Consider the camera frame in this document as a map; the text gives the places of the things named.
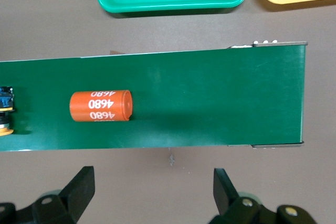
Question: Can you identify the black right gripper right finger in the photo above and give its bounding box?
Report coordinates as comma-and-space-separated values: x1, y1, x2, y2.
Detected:
209, 167, 320, 224

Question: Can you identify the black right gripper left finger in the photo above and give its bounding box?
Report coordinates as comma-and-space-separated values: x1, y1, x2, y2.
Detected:
0, 166, 96, 224

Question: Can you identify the orange cylinder with 4680 print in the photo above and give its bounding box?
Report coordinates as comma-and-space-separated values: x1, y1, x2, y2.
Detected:
69, 90, 133, 122

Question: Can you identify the yellow mushroom push button switch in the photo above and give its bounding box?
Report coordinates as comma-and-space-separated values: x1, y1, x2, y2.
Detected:
0, 85, 15, 137

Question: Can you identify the green conveyor belt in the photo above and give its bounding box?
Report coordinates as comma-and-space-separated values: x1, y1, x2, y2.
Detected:
0, 40, 308, 153

